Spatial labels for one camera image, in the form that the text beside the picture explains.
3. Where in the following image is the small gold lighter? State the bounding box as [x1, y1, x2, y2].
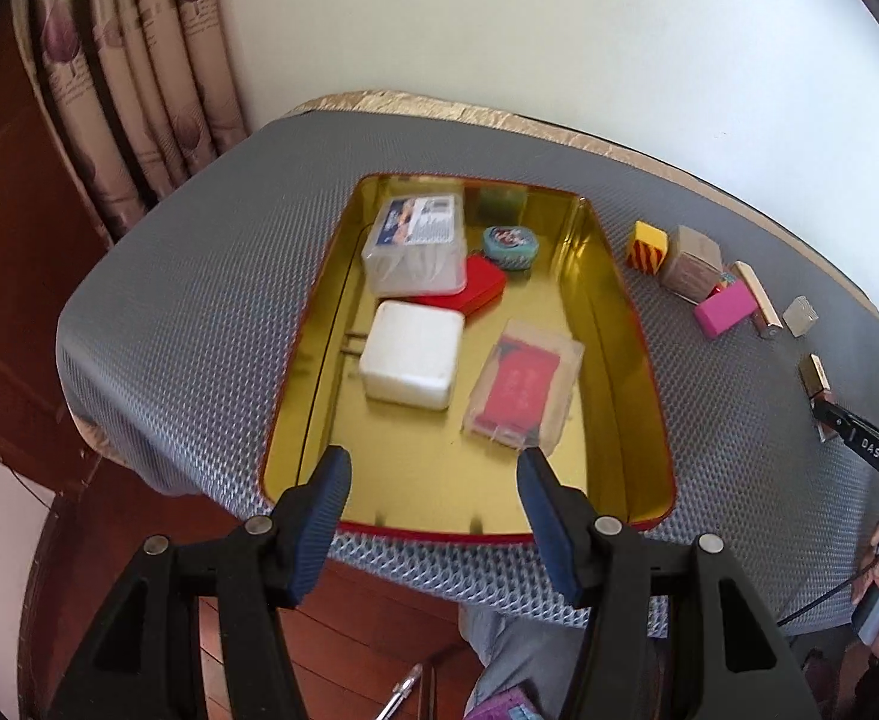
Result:
[799, 353, 838, 444]

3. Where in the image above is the clear box with red card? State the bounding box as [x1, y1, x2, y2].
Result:
[462, 319, 586, 455]

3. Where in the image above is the wooden rectangular block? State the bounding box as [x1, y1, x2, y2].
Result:
[730, 260, 782, 340]

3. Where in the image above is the white power adapter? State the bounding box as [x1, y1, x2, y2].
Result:
[341, 299, 465, 413]

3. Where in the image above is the pink eraser block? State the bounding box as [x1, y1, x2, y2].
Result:
[693, 281, 758, 338]

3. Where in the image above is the red wooden block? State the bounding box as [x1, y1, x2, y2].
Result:
[407, 254, 506, 317]

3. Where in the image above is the teal cartoon keychain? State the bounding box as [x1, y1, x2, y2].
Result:
[482, 226, 538, 271]

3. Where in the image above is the brown cardboard box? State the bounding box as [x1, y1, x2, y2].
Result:
[659, 224, 724, 304]

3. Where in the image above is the yellow striped cube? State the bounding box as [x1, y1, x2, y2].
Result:
[625, 220, 668, 275]

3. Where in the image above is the clear box with blue label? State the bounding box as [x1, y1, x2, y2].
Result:
[361, 192, 467, 298]

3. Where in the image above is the grey trouser leg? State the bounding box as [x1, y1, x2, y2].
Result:
[459, 605, 584, 718]

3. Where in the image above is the purple patterned bag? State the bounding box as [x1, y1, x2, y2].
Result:
[465, 688, 542, 720]

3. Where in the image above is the grey honeycomb table mat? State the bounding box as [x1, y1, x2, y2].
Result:
[55, 112, 879, 634]

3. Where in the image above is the red gold tin box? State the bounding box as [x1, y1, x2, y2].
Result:
[260, 174, 677, 544]

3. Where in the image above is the dark red wooden door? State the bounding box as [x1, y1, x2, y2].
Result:
[0, 5, 106, 497]

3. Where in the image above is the gold satin tablecloth edge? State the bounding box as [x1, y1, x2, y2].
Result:
[283, 89, 879, 319]

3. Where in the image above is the beige patterned curtain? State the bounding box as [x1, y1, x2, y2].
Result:
[10, 0, 249, 242]

